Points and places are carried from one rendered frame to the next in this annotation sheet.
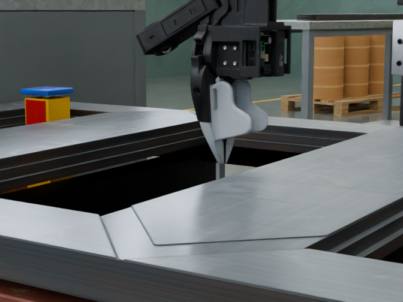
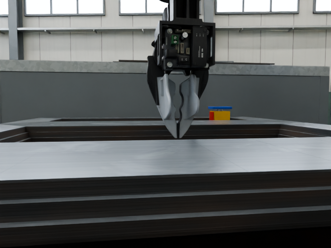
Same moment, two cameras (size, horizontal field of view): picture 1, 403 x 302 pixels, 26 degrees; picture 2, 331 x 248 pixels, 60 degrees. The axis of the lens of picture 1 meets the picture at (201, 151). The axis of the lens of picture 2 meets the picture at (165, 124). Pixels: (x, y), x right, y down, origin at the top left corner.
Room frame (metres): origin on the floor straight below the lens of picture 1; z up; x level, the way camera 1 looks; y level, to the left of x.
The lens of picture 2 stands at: (0.66, -0.33, 0.89)
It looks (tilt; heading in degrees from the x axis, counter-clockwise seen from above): 4 degrees down; 49
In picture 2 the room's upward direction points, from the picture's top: straight up
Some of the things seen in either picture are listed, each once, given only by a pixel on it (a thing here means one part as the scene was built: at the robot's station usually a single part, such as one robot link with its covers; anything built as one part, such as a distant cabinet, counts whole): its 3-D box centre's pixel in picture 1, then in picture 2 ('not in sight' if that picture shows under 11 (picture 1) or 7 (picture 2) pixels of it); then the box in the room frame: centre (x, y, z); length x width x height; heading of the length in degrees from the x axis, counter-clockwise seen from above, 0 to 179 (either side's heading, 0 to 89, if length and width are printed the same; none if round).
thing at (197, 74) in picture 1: (208, 80); (162, 75); (0.93, -0.01, 0.94); 0.05 x 0.02 x 0.09; 147
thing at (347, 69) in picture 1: (349, 71); not in sight; (8.98, -1.53, 0.38); 1.20 x 0.80 x 0.77; 131
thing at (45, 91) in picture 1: (47, 94); (219, 109); (1.39, 0.25, 0.88); 0.06 x 0.06 x 0.02; 57
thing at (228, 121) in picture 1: (228, 124); (169, 106); (0.93, -0.03, 0.89); 0.06 x 0.03 x 0.09; 57
